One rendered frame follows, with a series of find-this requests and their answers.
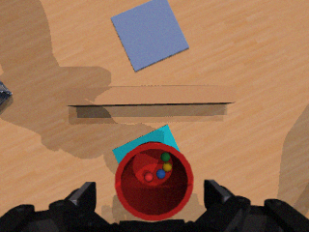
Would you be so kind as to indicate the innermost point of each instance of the yellow marble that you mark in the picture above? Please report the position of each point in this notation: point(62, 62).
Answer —
point(167, 166)

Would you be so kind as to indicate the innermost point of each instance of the green marble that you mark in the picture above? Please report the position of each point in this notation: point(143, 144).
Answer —
point(165, 156)

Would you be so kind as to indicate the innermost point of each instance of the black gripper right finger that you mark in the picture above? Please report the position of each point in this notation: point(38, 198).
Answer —
point(236, 214)

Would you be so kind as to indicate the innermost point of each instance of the blue marble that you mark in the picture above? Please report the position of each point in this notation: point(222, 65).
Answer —
point(160, 173)

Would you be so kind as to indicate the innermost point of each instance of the red marble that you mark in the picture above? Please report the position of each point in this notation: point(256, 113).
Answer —
point(148, 176)

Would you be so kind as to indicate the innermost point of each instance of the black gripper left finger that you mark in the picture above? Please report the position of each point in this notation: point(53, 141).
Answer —
point(75, 213)

